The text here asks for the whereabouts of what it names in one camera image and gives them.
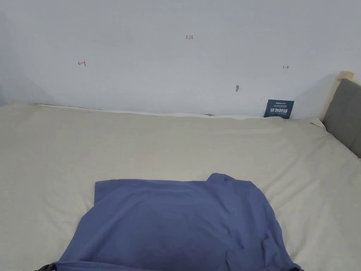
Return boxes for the blue shirt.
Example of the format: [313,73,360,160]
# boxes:
[52,173,302,271]

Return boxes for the grey padded headboard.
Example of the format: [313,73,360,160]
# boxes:
[318,71,361,159]

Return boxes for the bed with beige sheet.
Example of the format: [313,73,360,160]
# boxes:
[0,102,361,271]

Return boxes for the dark blue printed card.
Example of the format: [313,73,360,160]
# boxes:
[264,99,295,119]

